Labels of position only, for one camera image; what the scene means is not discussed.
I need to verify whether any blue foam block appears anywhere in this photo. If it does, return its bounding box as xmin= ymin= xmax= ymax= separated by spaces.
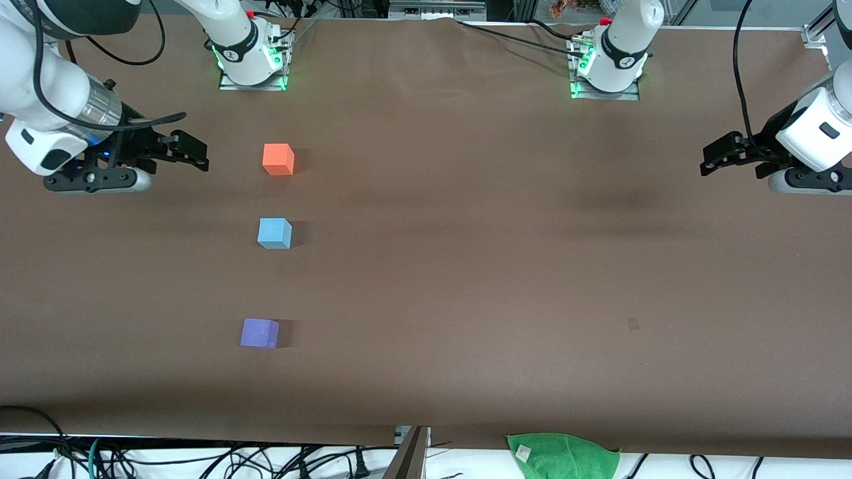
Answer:
xmin=258 ymin=218 xmax=293 ymax=250

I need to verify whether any orange foam block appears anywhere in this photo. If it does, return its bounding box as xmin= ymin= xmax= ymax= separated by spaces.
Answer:
xmin=262 ymin=143 xmax=296 ymax=176

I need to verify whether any purple foam block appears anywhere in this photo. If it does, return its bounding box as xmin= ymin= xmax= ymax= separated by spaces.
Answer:
xmin=240 ymin=318 xmax=280 ymax=349

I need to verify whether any grey device box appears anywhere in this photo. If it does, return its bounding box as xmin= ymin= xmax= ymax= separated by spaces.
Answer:
xmin=388 ymin=0 xmax=488 ymax=19

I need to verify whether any green cloth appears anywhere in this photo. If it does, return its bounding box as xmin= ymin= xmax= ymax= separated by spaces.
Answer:
xmin=506 ymin=432 xmax=621 ymax=479

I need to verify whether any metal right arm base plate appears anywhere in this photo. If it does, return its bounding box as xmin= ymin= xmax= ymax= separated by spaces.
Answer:
xmin=218 ymin=30 xmax=290 ymax=90

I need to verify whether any aluminium frame rail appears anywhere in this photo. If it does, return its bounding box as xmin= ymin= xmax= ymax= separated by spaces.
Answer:
xmin=802 ymin=0 xmax=852 ymax=74

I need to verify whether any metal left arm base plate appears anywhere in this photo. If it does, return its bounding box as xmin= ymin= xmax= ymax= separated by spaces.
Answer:
xmin=569 ymin=37 xmax=641 ymax=100

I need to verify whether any short black table cable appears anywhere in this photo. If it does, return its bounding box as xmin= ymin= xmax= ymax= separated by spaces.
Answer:
xmin=526 ymin=19 xmax=576 ymax=39

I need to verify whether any long black table cable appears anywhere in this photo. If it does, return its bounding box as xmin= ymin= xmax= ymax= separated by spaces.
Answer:
xmin=456 ymin=20 xmax=586 ymax=55

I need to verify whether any thick black floor cable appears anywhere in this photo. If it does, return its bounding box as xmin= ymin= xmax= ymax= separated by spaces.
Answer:
xmin=0 ymin=406 xmax=77 ymax=479

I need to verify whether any grey aluminium post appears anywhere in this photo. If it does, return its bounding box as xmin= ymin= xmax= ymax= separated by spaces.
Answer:
xmin=383 ymin=426 xmax=432 ymax=479

